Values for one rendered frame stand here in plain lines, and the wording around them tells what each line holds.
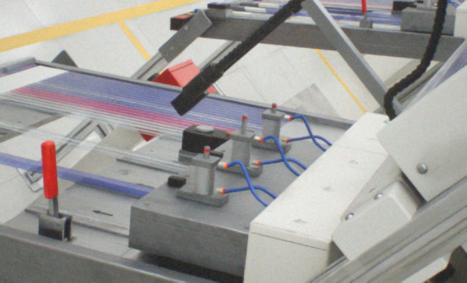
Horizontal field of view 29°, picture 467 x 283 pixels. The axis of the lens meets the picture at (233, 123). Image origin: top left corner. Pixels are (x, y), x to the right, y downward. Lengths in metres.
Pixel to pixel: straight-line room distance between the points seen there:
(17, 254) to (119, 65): 2.55
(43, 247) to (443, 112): 0.43
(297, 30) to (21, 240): 1.46
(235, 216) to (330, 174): 0.15
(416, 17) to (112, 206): 1.34
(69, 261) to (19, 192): 1.73
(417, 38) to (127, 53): 1.62
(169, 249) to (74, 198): 0.21
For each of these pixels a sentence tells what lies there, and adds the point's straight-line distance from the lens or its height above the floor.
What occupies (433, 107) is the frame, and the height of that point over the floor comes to 1.44.
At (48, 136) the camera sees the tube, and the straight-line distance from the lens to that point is 1.29.
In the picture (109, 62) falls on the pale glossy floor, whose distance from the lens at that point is 3.44.
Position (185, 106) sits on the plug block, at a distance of 1.08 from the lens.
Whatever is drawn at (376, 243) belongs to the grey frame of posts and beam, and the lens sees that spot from 0.76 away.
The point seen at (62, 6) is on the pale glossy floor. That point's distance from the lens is 3.48.
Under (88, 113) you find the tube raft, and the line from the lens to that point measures 1.40.
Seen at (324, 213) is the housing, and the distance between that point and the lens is 0.90.
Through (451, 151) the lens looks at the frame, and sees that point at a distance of 0.75.
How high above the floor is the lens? 1.63
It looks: 25 degrees down
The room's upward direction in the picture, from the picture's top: 51 degrees clockwise
